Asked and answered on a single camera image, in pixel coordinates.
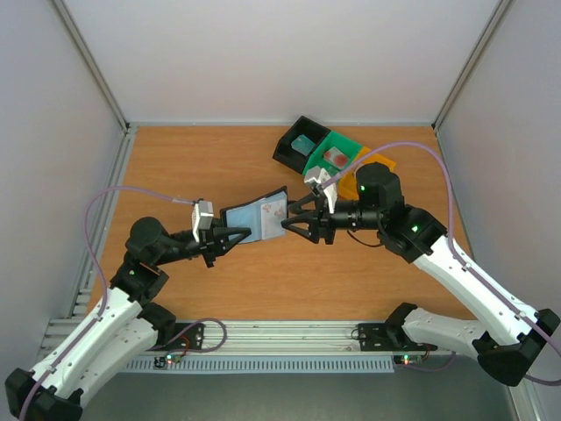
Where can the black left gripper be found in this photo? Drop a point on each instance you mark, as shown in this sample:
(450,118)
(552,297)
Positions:
(208,240)

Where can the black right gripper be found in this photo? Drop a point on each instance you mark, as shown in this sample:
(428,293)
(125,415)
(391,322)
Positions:
(324,221)

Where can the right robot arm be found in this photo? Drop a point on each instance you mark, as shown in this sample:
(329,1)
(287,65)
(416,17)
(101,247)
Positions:
(505,336)

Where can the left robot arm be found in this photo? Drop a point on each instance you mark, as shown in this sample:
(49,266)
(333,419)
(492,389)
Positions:
(124,323)

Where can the red patterned card stack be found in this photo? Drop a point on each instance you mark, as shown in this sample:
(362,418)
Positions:
(336,158)

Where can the teal card stack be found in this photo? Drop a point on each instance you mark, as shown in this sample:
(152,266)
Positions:
(303,145)

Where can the yellow plastic bin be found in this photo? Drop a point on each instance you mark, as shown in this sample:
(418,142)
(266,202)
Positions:
(348,186)

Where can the black plastic bin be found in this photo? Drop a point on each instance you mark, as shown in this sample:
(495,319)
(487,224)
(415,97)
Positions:
(284,154)

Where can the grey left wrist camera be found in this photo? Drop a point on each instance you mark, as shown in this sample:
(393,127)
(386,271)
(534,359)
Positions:
(202,216)

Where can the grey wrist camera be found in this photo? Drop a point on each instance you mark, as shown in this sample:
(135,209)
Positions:
(202,216)
(318,180)

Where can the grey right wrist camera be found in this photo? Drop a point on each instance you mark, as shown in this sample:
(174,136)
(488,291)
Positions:
(318,180)

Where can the aluminium front rail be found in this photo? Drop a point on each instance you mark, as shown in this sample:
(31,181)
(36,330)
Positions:
(284,337)

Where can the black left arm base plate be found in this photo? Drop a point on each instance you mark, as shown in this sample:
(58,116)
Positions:
(192,338)

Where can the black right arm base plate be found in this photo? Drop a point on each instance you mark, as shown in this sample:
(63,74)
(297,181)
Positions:
(377,337)

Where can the white slotted cable duct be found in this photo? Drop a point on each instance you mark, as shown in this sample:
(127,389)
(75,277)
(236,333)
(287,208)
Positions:
(248,365)

